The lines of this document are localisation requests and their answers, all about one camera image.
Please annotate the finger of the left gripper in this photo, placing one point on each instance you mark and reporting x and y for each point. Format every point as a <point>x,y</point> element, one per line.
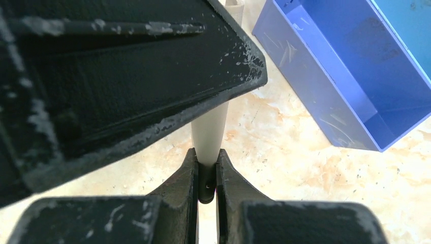
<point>87,83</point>

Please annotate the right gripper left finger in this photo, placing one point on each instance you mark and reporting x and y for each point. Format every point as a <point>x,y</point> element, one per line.
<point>168,214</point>

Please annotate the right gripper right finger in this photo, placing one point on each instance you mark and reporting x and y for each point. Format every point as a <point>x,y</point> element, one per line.
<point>246,215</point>

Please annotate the beige card holder wallet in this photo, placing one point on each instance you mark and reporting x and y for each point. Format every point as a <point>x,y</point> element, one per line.
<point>207,135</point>

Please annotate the blue three-compartment box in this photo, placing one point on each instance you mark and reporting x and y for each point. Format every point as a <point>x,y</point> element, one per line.
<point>361,68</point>

